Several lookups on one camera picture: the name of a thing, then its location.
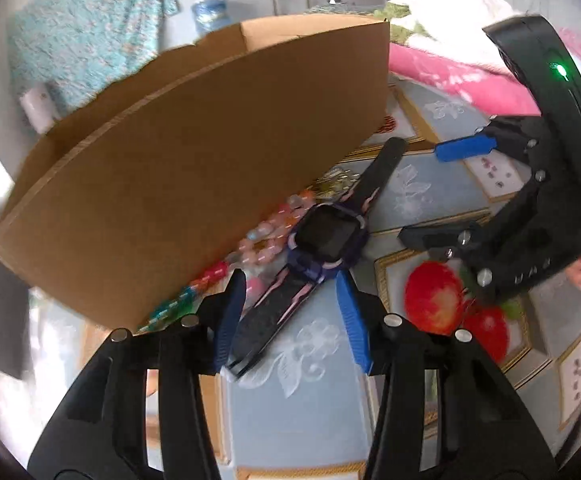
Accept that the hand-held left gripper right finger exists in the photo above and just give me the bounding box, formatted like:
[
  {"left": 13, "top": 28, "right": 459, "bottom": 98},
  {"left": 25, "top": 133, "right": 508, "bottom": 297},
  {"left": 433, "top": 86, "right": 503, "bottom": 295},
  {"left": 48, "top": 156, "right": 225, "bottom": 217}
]
[{"left": 335, "top": 272, "right": 558, "bottom": 480}]

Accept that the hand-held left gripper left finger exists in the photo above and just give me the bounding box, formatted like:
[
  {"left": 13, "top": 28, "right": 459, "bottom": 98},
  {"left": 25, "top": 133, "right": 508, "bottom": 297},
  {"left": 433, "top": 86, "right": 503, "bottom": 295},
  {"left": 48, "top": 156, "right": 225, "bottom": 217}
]
[{"left": 28, "top": 269, "right": 248, "bottom": 480}]

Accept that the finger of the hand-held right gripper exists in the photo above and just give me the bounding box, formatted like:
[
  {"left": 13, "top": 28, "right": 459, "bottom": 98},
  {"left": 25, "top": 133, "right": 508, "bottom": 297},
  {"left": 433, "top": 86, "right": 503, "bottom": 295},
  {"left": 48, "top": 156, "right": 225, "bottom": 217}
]
[
  {"left": 434, "top": 116, "right": 546, "bottom": 171},
  {"left": 399, "top": 212, "right": 502, "bottom": 281}
]

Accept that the multicoloured bead bracelet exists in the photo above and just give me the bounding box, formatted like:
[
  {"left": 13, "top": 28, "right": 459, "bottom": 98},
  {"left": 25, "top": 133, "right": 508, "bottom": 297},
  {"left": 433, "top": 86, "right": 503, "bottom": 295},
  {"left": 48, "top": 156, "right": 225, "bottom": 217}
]
[{"left": 138, "top": 230, "right": 291, "bottom": 333}]

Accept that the black smartwatch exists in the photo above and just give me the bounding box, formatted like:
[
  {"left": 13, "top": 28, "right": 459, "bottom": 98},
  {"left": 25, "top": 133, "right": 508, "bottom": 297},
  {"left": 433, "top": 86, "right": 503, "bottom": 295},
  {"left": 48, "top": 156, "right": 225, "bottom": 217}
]
[{"left": 225, "top": 137, "right": 407, "bottom": 380}]

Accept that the pink orange bead bracelet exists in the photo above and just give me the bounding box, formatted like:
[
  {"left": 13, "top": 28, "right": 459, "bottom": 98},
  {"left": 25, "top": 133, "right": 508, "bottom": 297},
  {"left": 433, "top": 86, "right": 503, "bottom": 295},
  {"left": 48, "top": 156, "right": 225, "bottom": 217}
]
[{"left": 250, "top": 190, "right": 321, "bottom": 241}]

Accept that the brown cardboard box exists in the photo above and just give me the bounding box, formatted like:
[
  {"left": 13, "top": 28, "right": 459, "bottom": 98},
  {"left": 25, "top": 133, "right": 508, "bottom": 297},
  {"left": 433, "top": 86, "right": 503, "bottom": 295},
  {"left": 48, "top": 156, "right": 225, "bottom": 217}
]
[{"left": 0, "top": 15, "right": 391, "bottom": 331}]

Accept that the pink blanket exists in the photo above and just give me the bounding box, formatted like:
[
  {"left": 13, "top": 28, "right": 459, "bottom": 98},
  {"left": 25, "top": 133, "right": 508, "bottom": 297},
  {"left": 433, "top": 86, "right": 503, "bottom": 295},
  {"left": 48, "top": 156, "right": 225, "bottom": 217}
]
[{"left": 387, "top": 30, "right": 581, "bottom": 121}]

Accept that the green fuzzy cloth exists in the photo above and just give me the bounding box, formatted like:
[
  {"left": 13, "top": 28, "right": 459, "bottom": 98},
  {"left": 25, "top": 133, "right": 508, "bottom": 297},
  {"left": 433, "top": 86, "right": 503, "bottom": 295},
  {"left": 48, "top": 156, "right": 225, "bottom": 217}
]
[{"left": 370, "top": 2, "right": 426, "bottom": 43}]

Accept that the white fluffy towel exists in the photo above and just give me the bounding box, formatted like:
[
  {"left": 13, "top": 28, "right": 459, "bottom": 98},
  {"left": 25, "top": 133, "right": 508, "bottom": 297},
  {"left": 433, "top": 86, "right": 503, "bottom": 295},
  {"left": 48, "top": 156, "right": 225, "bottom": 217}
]
[{"left": 390, "top": 0, "right": 516, "bottom": 41}]

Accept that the pale pink rolled mat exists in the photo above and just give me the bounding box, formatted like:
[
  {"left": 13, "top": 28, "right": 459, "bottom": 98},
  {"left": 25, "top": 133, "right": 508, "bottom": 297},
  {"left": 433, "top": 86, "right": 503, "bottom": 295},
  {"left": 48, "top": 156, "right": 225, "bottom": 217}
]
[{"left": 19, "top": 85, "right": 55, "bottom": 133}]

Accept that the blue water dispenser bottle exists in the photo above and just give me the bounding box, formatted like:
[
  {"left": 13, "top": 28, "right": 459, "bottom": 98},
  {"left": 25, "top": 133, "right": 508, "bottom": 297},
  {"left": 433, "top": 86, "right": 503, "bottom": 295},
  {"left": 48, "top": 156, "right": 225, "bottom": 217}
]
[{"left": 192, "top": 0, "right": 232, "bottom": 36}]

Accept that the teal floral wall cloth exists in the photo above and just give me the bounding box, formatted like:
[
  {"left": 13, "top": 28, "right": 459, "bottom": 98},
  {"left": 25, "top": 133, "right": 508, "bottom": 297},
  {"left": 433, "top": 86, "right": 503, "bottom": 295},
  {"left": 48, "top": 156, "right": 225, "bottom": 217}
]
[{"left": 8, "top": 0, "right": 178, "bottom": 116}]

